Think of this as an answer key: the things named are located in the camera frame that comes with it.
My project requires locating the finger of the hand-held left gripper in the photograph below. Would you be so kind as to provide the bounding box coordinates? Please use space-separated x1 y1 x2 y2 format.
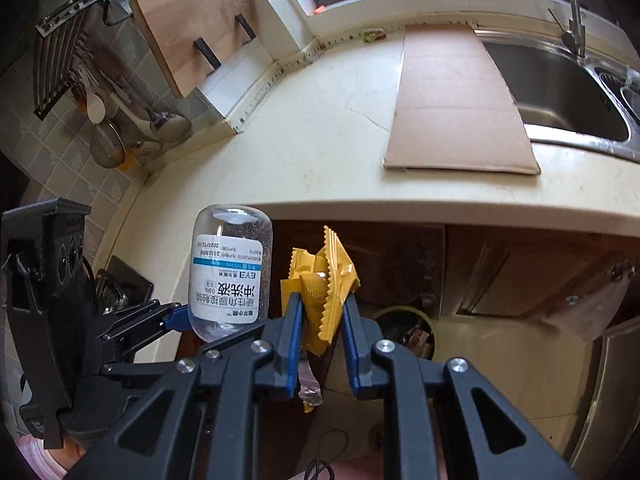
197 321 266 358
99 302 191 362

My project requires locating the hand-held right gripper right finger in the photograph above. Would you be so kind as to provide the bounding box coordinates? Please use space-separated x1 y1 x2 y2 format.
342 295 576 480

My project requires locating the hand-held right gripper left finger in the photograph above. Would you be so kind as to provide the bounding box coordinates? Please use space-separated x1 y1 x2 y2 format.
65 292 304 480

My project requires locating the silver foil wrapper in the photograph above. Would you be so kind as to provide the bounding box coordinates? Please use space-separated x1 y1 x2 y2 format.
296 350 324 413

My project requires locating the round trash bin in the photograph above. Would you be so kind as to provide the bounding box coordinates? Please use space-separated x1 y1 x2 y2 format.
371 306 441 361

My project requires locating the clear plastic bottle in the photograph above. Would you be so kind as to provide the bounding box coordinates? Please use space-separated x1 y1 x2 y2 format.
187 203 275 343

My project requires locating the yellow snack packet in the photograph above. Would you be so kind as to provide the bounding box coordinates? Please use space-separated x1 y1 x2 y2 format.
280 225 361 356

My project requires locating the person's pink clothing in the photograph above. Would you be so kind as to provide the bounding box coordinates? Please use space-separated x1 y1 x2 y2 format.
327 452 396 480

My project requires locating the wooden base cabinet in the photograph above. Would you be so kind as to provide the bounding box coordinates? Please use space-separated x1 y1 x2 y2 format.
180 217 640 480

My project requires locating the white rice paddle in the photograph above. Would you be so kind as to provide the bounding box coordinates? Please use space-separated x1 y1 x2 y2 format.
82 67 108 123

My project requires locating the black utensil hanging rack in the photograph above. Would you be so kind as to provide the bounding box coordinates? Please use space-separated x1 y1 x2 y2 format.
34 0 106 121

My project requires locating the brown cardboard sheet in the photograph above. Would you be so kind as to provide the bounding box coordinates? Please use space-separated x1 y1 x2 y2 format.
382 23 542 177

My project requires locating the wooden cutting board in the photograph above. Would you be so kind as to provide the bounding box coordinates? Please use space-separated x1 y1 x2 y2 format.
130 0 258 98

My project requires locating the steel sink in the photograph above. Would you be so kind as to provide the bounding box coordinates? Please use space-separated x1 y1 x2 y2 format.
472 30 640 163

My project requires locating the steel faucet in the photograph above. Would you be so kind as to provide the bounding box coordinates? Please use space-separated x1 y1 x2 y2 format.
547 0 587 58

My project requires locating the black cable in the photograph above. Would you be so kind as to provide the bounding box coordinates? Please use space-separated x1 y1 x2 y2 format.
307 430 349 480

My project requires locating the black wall rack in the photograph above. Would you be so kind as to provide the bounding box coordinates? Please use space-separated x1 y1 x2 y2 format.
194 14 257 68

